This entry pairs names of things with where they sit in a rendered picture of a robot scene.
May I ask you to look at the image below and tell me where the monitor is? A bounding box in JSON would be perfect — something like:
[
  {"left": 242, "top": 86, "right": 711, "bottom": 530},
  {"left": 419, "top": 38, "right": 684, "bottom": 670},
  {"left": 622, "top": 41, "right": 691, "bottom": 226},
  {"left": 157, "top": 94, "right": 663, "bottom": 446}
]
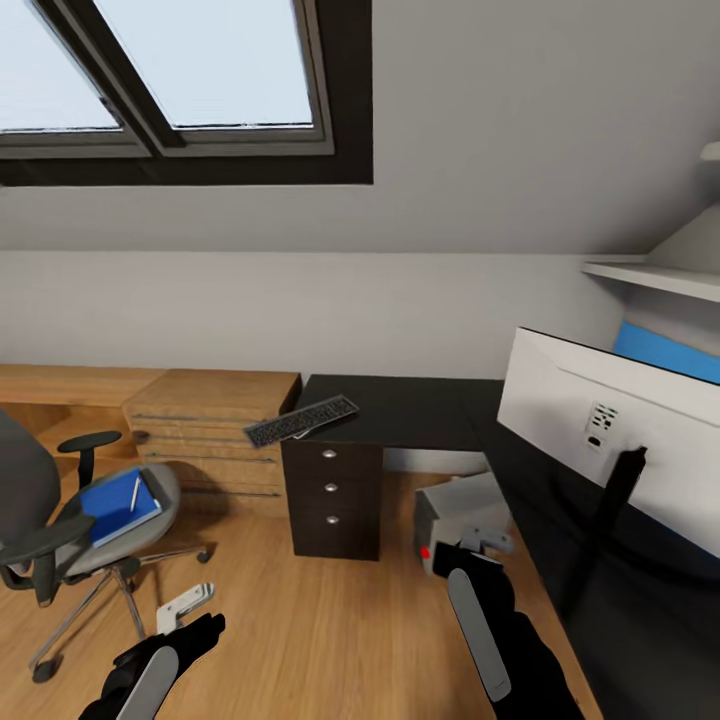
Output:
[{"left": 497, "top": 327, "right": 720, "bottom": 589}]

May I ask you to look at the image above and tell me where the keyboard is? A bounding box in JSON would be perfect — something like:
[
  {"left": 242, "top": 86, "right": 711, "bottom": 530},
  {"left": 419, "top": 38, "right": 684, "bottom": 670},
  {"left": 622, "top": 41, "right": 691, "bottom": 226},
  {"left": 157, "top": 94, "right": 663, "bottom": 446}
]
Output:
[{"left": 243, "top": 395, "right": 360, "bottom": 451}]

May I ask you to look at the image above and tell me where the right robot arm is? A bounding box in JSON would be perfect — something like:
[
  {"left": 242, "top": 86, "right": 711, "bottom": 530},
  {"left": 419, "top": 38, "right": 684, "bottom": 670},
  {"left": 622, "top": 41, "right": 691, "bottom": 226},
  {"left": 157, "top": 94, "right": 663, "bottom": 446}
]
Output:
[{"left": 432, "top": 522, "right": 585, "bottom": 720}]

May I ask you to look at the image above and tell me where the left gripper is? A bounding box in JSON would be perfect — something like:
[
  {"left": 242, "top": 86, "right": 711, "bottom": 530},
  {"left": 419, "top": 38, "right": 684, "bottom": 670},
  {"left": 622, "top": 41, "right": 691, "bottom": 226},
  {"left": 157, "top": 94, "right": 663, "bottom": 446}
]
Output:
[{"left": 166, "top": 613, "right": 226, "bottom": 677}]

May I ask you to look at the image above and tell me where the swivel chair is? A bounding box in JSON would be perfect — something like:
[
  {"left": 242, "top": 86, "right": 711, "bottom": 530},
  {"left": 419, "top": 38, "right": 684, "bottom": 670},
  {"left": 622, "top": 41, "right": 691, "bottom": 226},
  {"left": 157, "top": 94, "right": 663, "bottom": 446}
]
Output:
[{"left": 0, "top": 408, "right": 211, "bottom": 683}]

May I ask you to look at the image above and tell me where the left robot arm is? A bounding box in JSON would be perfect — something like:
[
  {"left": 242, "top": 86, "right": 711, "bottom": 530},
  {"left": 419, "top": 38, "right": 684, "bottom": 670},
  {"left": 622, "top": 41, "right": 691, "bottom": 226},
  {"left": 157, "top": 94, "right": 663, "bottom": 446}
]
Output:
[{"left": 77, "top": 582, "right": 226, "bottom": 720}]

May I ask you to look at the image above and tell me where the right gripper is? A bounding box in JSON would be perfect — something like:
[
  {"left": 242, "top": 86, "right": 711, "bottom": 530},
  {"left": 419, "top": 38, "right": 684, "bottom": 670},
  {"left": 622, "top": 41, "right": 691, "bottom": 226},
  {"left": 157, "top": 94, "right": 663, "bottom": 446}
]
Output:
[{"left": 432, "top": 542, "right": 466, "bottom": 577}]

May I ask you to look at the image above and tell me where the folder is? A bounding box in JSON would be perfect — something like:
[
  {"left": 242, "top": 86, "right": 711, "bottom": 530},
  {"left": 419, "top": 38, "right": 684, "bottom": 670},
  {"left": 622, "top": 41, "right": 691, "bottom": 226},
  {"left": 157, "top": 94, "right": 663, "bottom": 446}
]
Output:
[{"left": 80, "top": 468, "right": 163, "bottom": 548}]

